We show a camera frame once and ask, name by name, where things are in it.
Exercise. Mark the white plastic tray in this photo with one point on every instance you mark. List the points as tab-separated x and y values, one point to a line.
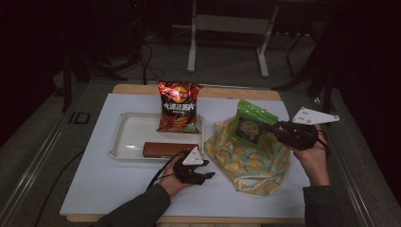
132	132

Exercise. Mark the white table cover sheet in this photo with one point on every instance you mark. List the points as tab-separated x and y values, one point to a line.
104	186

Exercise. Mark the white metal stand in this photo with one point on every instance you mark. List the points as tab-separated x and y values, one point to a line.
230	23

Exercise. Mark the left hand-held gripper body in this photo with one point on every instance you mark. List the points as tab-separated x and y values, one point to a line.
189	175

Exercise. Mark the person's left hand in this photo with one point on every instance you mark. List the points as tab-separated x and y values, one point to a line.
168	183

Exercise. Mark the green snack packet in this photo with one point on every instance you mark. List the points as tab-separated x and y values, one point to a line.
249	129

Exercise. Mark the dark tripod stand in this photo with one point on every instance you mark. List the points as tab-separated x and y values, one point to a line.
82	69

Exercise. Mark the yellow and green patterned bag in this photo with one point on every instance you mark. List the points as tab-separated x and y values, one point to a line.
252	170

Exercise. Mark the brown rectangular box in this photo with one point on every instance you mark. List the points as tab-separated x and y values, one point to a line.
170	149

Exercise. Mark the person's right hand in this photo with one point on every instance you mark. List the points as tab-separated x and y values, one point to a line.
315	167

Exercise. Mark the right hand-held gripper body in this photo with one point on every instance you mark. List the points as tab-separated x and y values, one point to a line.
298	135

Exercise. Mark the metal floor rail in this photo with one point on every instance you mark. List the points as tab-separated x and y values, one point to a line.
31	167
353	183

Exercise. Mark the dark metal stand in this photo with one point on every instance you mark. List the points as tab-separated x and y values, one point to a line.
318	78

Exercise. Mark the red and black chips bag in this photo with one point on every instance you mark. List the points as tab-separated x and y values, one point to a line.
179	107

